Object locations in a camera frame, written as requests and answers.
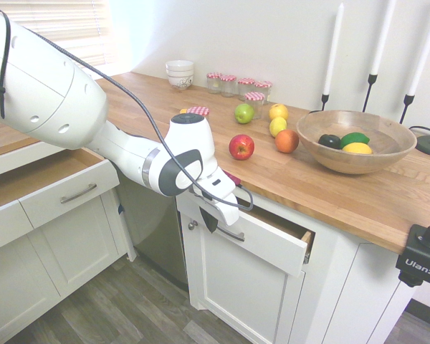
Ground white wooden drawer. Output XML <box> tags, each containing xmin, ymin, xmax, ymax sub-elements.
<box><xmin>195</xmin><ymin>196</ymin><xmax>318</xmax><ymax>279</ymax></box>

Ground orange fruit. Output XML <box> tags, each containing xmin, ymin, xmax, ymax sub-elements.
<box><xmin>274</xmin><ymin>129</ymin><xmax>300</xmax><ymax>154</ymax></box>

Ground large wooden bowl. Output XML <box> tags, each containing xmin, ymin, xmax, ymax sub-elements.
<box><xmin>295</xmin><ymin>110</ymin><xmax>419</xmax><ymax>176</ymax></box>

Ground yellow-green lemon lower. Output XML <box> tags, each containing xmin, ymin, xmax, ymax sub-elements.
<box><xmin>268</xmin><ymin>116</ymin><xmax>288</xmax><ymax>138</ymax></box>

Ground long silver drawer handle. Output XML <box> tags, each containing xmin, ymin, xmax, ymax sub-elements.
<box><xmin>59</xmin><ymin>183</ymin><xmax>97</xmax><ymax>205</ymax></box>

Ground yellow lemon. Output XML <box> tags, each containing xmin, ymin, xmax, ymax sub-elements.
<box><xmin>342</xmin><ymin>142</ymin><xmax>373</xmax><ymax>156</ymax></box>

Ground narrow white drawer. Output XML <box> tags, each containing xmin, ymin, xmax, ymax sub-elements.
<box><xmin>0</xmin><ymin>178</ymin><xmax>35</xmax><ymax>257</ymax></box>

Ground green apple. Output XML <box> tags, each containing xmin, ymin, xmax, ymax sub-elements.
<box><xmin>234</xmin><ymin>103</ymin><xmax>255</xmax><ymax>125</ymax></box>

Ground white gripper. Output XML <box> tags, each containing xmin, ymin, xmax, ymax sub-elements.
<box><xmin>190</xmin><ymin>167</ymin><xmax>242</xmax><ymax>234</ymax></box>

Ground black camera stand with clamp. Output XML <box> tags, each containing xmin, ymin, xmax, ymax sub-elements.
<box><xmin>395</xmin><ymin>206</ymin><xmax>430</xmax><ymax>288</ymax></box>

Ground white taper candle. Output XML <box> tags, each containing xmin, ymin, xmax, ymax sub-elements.
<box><xmin>323</xmin><ymin>2</ymin><xmax>345</xmax><ymax>96</ymax></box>
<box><xmin>408</xmin><ymin>1</ymin><xmax>430</xmax><ymax>97</ymax></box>
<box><xmin>371</xmin><ymin>0</ymin><xmax>397</xmax><ymax>76</ymax></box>

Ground dark avocado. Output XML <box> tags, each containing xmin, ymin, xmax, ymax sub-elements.
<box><xmin>317</xmin><ymin>133</ymin><xmax>343</xmax><ymax>150</ymax></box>

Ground red apple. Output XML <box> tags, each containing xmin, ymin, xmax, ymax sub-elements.
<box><xmin>228</xmin><ymin>134</ymin><xmax>256</xmax><ymax>161</ymax></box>

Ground white kitchen cabinet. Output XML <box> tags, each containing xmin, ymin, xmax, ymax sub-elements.
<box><xmin>175</xmin><ymin>195</ymin><xmax>416</xmax><ymax>344</ymax></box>

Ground wide white open drawer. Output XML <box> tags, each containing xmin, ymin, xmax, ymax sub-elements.
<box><xmin>0</xmin><ymin>145</ymin><xmax>121</xmax><ymax>230</ymax></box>

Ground green lime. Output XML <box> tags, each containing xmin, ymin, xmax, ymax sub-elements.
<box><xmin>340</xmin><ymin>132</ymin><xmax>371</xmax><ymax>148</ymax></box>

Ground white bowl with pattern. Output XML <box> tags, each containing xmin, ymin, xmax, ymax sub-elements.
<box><xmin>166</xmin><ymin>67</ymin><xmax>195</xmax><ymax>90</ymax></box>

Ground glass jar red checked lid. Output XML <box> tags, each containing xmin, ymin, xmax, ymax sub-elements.
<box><xmin>254</xmin><ymin>80</ymin><xmax>273</xmax><ymax>103</ymax></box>
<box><xmin>185</xmin><ymin>106</ymin><xmax>211</xmax><ymax>119</ymax></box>
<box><xmin>244</xmin><ymin>92</ymin><xmax>266</xmax><ymax>120</ymax></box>
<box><xmin>220</xmin><ymin>75</ymin><xmax>237</xmax><ymax>97</ymax></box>
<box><xmin>206</xmin><ymin>72</ymin><xmax>222</xmax><ymax>95</ymax></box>
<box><xmin>237</xmin><ymin>77</ymin><xmax>256</xmax><ymax>101</ymax></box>

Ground black candle holder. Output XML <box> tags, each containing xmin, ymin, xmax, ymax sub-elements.
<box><xmin>398</xmin><ymin>93</ymin><xmax>416</xmax><ymax>125</ymax></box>
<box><xmin>362</xmin><ymin>73</ymin><xmax>379</xmax><ymax>113</ymax></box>
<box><xmin>310</xmin><ymin>93</ymin><xmax>331</xmax><ymax>115</ymax></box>

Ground white window blinds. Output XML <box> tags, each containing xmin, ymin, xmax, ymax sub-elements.
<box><xmin>5</xmin><ymin>0</ymin><xmax>118</xmax><ymax>69</ymax></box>

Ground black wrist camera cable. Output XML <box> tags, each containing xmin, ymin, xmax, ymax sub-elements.
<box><xmin>0</xmin><ymin>9</ymin><xmax>255</xmax><ymax>212</ymax></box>

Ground plain white bowl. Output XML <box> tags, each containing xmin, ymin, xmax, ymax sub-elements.
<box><xmin>165</xmin><ymin>59</ymin><xmax>195</xmax><ymax>75</ymax></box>

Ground white cabinet run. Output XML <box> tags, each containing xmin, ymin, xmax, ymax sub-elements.
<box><xmin>0</xmin><ymin>143</ymin><xmax>137</xmax><ymax>344</ymax></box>

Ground stainless steel dishwasher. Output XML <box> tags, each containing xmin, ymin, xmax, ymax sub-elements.
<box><xmin>116</xmin><ymin>171</ymin><xmax>189</xmax><ymax>293</ymax></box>

